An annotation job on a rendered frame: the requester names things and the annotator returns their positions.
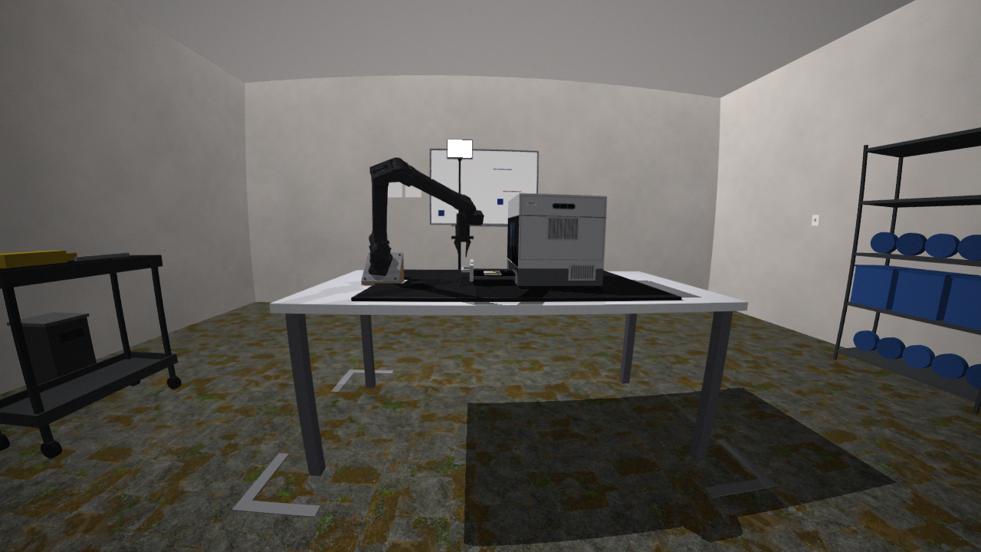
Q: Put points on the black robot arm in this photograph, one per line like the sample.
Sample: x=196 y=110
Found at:
x=394 y=170

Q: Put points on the white gel imager box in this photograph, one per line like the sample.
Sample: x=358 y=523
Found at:
x=553 y=240

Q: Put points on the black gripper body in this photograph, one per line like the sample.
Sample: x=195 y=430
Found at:
x=462 y=234

